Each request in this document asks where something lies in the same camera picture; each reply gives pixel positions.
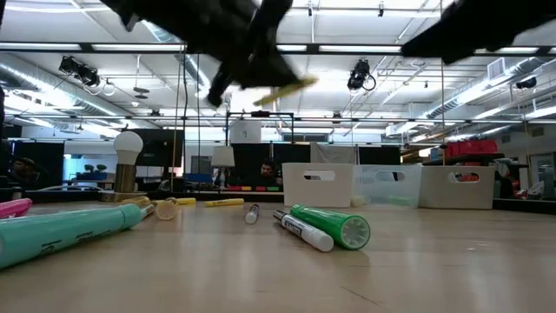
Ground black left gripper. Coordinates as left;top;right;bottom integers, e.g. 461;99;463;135
186;0;304;109

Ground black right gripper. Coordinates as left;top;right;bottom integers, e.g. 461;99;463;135
401;0;556;65

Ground white marker with black cap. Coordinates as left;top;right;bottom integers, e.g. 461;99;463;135
272;209;335;254

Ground teal highlighter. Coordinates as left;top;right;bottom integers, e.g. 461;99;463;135
0;203;142;270

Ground pink highlighter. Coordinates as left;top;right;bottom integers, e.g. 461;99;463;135
0;197;34;220

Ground white box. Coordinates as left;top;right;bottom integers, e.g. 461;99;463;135
229;120;262;145

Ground white shade table lamp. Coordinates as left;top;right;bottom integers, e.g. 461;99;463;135
209;145;236;191

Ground person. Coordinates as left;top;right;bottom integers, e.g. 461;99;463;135
10;156;39;186
259;159;281;187

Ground red storage box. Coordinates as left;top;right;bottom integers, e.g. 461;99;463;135
444;138;500;159

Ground row of coloured blocks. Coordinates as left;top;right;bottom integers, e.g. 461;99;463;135
227;185;281;193

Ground black monitor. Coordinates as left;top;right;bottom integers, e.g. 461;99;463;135
129;128;186;169

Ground white plastic bin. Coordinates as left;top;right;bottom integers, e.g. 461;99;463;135
281;162;354;209

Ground bulb lamp with brass base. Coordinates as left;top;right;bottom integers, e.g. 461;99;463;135
98;130;149;203

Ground grey plastic bin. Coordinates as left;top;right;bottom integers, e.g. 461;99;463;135
418;164;497;210

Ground clear plastic bin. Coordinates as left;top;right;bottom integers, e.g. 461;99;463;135
351;163;423;209

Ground black spotlights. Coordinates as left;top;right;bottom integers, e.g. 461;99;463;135
57;55;102;89

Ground blue planter with plants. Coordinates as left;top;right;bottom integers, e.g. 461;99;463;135
76;163;109;182

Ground black square rig frame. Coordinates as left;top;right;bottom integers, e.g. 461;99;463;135
224;110;296;145

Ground black hanging cable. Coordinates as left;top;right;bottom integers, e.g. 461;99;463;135
179;43;189;192

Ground black overhead camera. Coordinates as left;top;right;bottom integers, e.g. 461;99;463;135
346;58;378;93

